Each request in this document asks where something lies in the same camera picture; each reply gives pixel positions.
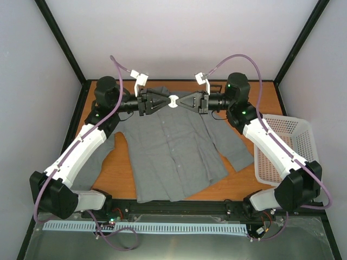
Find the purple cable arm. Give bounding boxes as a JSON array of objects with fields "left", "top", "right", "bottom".
[
  {"left": 33, "top": 55, "right": 138, "bottom": 249},
  {"left": 205, "top": 53, "right": 334, "bottom": 242}
]

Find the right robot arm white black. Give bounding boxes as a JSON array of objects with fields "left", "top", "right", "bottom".
[{"left": 170, "top": 73, "right": 322, "bottom": 217}]

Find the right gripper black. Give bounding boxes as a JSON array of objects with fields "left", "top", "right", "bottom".
[{"left": 175, "top": 90, "right": 233, "bottom": 114}]

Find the black brooch box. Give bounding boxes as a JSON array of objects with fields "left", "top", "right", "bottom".
[{"left": 210, "top": 84, "right": 223, "bottom": 93}]

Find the metal base plate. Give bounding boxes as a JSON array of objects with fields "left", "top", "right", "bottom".
[{"left": 19, "top": 216, "right": 334, "bottom": 259}]

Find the white plastic perforated basket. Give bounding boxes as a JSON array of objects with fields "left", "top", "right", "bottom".
[{"left": 253, "top": 114, "right": 324, "bottom": 187}]

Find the white round brooch backing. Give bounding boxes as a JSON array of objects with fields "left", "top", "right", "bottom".
[{"left": 168, "top": 95, "right": 179, "bottom": 108}]

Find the light blue slotted cable duct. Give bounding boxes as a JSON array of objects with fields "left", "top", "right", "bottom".
[{"left": 42, "top": 220, "right": 248, "bottom": 236}]

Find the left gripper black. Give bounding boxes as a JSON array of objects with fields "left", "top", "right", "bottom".
[{"left": 112, "top": 87, "right": 171, "bottom": 116}]

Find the right black frame post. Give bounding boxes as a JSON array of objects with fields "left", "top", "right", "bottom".
[{"left": 273, "top": 0, "right": 330, "bottom": 87}]

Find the grey button-up shirt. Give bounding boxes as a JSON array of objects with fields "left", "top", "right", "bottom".
[{"left": 72, "top": 86, "right": 255, "bottom": 204}]

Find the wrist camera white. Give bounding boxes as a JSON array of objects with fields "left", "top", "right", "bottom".
[
  {"left": 195, "top": 72, "right": 211, "bottom": 95},
  {"left": 130, "top": 70, "right": 149, "bottom": 97}
]

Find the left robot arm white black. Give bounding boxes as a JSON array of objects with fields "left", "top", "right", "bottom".
[{"left": 29, "top": 74, "right": 179, "bottom": 224}]

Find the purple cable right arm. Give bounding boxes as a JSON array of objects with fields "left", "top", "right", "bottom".
[{"left": 205, "top": 53, "right": 334, "bottom": 242}]

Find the black frame post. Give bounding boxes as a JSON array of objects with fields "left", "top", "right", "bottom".
[
  {"left": 34, "top": 0, "right": 87, "bottom": 85},
  {"left": 273, "top": 0, "right": 330, "bottom": 87}
]

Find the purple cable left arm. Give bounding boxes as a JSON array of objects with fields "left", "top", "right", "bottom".
[{"left": 33, "top": 55, "right": 138, "bottom": 249}]

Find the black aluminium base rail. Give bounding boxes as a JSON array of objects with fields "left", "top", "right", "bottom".
[{"left": 70, "top": 198, "right": 326, "bottom": 223}]

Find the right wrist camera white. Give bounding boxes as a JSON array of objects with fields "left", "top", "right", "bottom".
[{"left": 195, "top": 72, "right": 211, "bottom": 95}]

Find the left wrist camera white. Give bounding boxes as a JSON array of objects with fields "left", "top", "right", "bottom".
[{"left": 130, "top": 70, "right": 149, "bottom": 97}]

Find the left black frame post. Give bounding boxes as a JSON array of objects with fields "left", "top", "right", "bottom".
[{"left": 34, "top": 0, "right": 87, "bottom": 85}]

